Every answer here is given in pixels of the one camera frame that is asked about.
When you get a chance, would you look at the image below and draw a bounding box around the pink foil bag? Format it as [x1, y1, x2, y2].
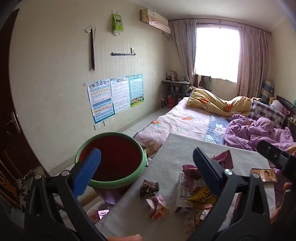
[182, 164, 201, 193]

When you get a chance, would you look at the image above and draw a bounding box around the yellow Sable snack bag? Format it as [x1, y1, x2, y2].
[187, 186, 217, 204]

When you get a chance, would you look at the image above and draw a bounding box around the white milk carton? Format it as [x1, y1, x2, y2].
[175, 172, 194, 213]

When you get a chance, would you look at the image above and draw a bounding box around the pink wrapper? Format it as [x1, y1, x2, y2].
[146, 195, 169, 220]

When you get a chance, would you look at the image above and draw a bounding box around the brown wrapper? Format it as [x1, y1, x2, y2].
[139, 180, 159, 199]

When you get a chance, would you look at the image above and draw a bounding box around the person's right hand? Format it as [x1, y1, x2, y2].
[270, 182, 292, 225]

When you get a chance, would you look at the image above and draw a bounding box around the person's left hand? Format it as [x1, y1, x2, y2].
[107, 234, 143, 241]

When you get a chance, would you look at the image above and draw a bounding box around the smartphone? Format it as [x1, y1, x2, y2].
[251, 168, 277, 183]

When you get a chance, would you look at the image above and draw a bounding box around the red bin with green rim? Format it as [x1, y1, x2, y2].
[74, 132, 148, 189]

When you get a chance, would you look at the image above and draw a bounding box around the purple quilt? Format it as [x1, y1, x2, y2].
[224, 114, 295, 156]

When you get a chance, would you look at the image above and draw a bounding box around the floral cushion chair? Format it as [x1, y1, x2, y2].
[16, 166, 45, 213]

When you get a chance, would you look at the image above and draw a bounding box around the dark headboard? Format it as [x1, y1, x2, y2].
[275, 94, 296, 130]

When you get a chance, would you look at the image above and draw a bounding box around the plaid pillow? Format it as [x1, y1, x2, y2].
[248, 99, 286, 128]

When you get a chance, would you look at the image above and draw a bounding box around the pink patterned bed sheet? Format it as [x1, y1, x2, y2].
[133, 97, 228, 151]

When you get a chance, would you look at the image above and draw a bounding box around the dark wooden door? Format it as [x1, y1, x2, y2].
[1, 9, 41, 209]

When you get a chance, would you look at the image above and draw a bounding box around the blue striped pillow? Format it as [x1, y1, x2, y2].
[258, 80, 274, 104]

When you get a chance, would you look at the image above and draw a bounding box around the yellow quilt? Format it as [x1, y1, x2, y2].
[187, 88, 253, 117]

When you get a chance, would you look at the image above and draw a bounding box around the red bucket under table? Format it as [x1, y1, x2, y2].
[167, 94, 175, 108]

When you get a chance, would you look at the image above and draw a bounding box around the dark side table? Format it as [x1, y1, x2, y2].
[161, 80, 191, 108]

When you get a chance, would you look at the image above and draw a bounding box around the right pink curtain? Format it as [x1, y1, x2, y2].
[237, 24, 271, 97]

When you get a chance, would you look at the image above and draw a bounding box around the pink curtain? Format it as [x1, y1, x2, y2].
[237, 24, 271, 97]
[170, 19, 197, 86]

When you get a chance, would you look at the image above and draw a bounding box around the left pink curtain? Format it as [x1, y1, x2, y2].
[170, 19, 197, 86]

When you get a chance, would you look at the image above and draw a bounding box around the covered air conditioner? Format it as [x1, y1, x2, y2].
[139, 8, 171, 34]

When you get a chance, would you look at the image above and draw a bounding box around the left wall chart poster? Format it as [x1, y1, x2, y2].
[87, 78, 115, 123]

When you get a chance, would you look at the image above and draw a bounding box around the wall chart poster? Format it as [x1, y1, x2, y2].
[87, 78, 115, 123]
[111, 76, 130, 114]

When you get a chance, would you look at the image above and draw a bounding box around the middle wall chart poster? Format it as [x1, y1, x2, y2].
[111, 76, 130, 114]

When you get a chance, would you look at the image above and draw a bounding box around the right green wall poster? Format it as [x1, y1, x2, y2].
[128, 74, 144, 107]

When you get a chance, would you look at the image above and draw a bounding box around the horizontal wall rail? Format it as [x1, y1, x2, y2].
[110, 47, 136, 57]

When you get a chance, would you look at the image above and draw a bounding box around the black hanging wall strip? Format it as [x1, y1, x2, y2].
[86, 25, 96, 71]

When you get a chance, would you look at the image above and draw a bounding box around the green wall box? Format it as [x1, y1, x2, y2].
[112, 11, 124, 37]

